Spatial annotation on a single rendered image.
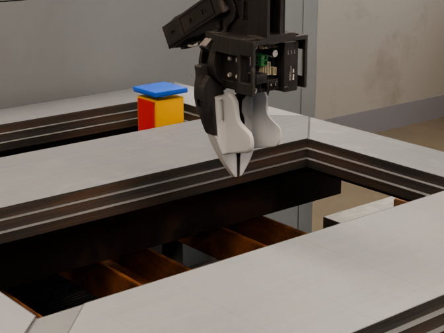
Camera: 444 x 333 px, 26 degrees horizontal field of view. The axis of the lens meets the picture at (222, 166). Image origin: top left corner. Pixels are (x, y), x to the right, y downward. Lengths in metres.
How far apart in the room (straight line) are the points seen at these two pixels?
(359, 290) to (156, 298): 0.17
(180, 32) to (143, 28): 0.68
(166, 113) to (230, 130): 0.50
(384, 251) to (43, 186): 0.41
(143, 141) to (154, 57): 0.42
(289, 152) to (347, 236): 0.35
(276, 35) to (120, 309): 0.30
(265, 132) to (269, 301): 0.22
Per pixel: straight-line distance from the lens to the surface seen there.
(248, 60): 0.91
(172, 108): 1.45
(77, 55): 1.61
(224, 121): 0.96
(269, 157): 1.27
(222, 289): 0.83
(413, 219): 1.02
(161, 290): 0.83
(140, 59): 1.68
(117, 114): 1.51
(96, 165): 1.20
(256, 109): 0.98
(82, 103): 1.54
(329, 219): 1.51
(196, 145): 1.28
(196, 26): 0.97
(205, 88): 0.94
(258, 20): 0.91
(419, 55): 4.93
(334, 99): 4.53
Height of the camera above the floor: 1.19
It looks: 17 degrees down
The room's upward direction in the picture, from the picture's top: straight up
